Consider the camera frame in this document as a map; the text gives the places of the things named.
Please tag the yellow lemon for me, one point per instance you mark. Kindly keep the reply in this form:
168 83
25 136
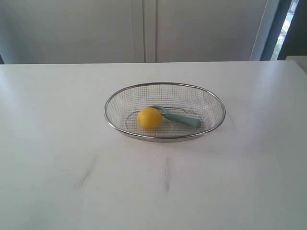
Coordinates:
149 118

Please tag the teal handled peeler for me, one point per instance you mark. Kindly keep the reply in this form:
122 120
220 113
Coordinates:
191 122

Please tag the oval metal mesh basket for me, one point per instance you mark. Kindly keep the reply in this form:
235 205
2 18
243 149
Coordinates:
186 111

